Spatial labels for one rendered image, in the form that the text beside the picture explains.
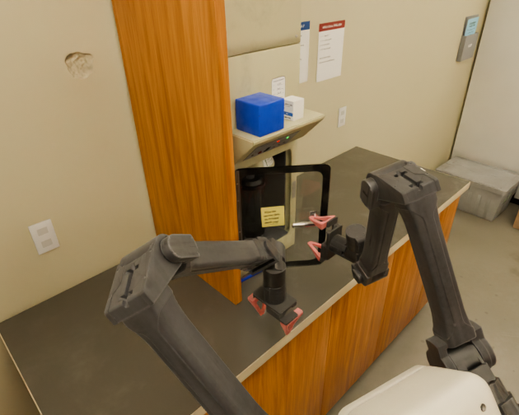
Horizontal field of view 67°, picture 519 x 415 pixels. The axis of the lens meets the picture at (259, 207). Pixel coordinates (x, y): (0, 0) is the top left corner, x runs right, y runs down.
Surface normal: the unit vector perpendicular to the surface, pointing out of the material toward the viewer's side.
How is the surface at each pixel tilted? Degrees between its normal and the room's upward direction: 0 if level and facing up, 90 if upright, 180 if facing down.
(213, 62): 90
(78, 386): 0
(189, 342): 55
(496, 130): 90
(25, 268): 90
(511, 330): 0
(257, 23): 90
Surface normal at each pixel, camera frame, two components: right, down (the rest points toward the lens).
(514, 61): -0.72, 0.37
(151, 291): 0.81, -0.48
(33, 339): -0.02, -0.85
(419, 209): 0.19, 0.13
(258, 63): 0.69, 0.36
